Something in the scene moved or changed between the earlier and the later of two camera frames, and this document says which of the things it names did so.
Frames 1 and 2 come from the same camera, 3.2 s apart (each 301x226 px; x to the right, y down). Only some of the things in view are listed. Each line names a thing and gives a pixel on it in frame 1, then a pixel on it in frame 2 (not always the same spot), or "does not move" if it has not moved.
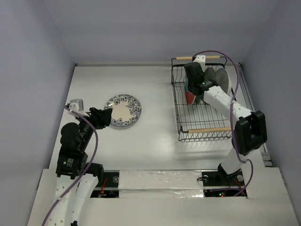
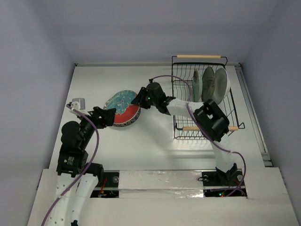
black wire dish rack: [202, 120] does not move
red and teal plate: [190, 98] → [126, 113]
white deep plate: [223, 80] does not move
